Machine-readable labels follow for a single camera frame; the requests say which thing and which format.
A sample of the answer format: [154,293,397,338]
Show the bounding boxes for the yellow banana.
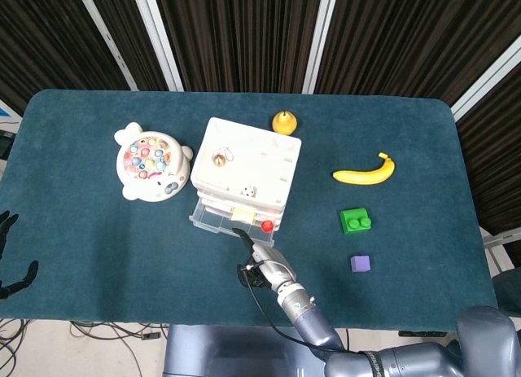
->
[332,151,396,186]

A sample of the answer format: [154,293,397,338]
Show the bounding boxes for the small gold bell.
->
[212,147,236,167]

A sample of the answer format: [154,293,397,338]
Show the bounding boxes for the white fishing game toy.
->
[113,121,195,202]

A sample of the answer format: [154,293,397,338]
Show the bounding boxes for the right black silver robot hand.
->
[232,227,299,292]

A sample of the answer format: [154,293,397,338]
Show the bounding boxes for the white blue sign board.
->
[0,99,22,129]

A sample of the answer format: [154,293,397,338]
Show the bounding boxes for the white plastic drawer organizer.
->
[190,116,303,233]

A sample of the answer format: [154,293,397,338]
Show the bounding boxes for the yellow pear toy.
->
[271,110,298,135]

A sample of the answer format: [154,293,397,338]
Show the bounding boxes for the clear plastic drawer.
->
[188,197,278,248]

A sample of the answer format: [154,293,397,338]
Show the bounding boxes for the white metal rack frame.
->
[479,226,521,291]

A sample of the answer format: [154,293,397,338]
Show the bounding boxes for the white partition post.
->
[129,0,185,92]
[75,0,139,91]
[301,0,341,95]
[449,38,521,121]

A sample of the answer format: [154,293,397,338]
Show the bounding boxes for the person in dark clothes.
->
[490,266,521,309]

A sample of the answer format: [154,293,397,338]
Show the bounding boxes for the green building block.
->
[339,207,375,235]

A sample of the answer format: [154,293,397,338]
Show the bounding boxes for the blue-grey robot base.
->
[162,324,341,377]

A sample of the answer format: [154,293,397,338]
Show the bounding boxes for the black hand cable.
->
[243,262,367,356]

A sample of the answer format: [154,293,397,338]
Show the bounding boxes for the tangled floor cables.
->
[0,318,30,377]
[68,320,170,377]

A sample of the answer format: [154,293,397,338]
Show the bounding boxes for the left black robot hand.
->
[0,209,40,300]

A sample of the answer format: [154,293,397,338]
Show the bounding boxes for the purple cube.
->
[350,254,371,274]

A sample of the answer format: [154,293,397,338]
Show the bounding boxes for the teal table cloth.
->
[0,88,500,331]

